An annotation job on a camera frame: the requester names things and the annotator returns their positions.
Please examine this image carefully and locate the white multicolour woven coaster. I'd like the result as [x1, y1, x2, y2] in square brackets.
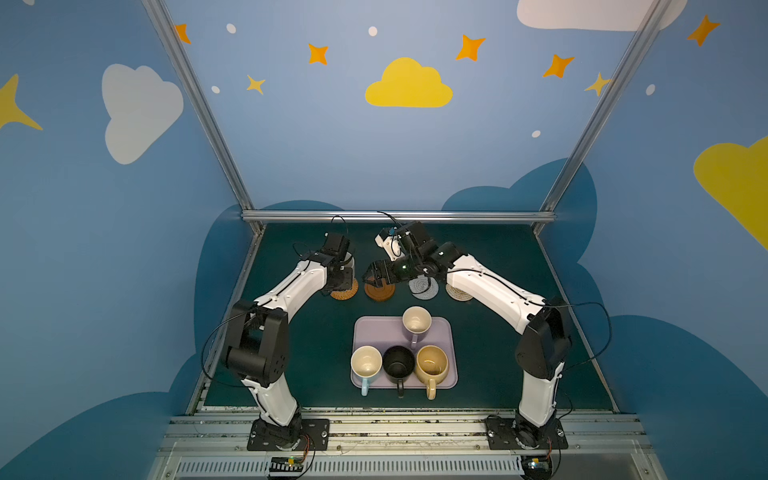
[445, 285, 473, 302]

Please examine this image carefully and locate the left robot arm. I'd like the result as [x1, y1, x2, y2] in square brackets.
[221, 252, 355, 450]

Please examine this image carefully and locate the aluminium frame post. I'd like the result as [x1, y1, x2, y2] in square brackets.
[532, 0, 672, 237]
[142, 0, 264, 236]

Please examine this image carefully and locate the right aluminium frame post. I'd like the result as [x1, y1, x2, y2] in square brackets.
[532, 0, 672, 237]

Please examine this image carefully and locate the right green circuit board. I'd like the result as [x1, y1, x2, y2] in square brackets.
[521, 456, 553, 480]

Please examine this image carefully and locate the cream mug blue handle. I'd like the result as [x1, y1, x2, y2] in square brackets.
[350, 345, 383, 397]

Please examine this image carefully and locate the rear aluminium crossbar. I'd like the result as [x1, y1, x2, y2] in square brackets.
[241, 209, 556, 224]

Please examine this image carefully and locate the cream mug white handle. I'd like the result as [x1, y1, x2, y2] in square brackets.
[341, 252, 355, 282]

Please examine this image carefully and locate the lilac plastic tray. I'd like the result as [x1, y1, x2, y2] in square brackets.
[352, 316, 459, 391]

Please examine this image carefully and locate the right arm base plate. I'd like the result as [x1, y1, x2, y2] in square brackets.
[484, 415, 569, 450]

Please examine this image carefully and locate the white mug lilac handle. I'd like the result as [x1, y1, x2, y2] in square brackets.
[402, 306, 432, 350]

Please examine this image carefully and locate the tan yellow mug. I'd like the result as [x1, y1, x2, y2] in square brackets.
[414, 345, 450, 400]

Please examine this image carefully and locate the woven cork coaster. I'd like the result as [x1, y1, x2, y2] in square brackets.
[330, 279, 359, 301]

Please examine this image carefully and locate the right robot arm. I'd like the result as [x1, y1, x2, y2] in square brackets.
[364, 232, 572, 449]

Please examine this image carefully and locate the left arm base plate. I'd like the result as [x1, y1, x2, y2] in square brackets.
[246, 418, 330, 451]

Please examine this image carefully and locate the dark brown wooden coaster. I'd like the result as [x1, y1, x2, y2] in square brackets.
[364, 284, 396, 302]

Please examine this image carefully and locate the grey woven coaster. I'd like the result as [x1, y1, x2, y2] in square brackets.
[408, 276, 439, 300]

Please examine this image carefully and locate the aluminium front rail frame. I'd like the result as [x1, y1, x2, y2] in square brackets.
[148, 408, 666, 479]

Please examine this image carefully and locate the left aluminium frame post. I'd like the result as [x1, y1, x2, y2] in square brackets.
[142, 0, 264, 236]

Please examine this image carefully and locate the left green circuit board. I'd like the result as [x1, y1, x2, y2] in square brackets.
[267, 456, 305, 477]

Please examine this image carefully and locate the black mug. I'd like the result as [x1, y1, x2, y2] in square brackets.
[383, 345, 415, 398]

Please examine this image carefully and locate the green circuit board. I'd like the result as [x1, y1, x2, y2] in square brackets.
[267, 456, 305, 477]
[521, 456, 553, 480]

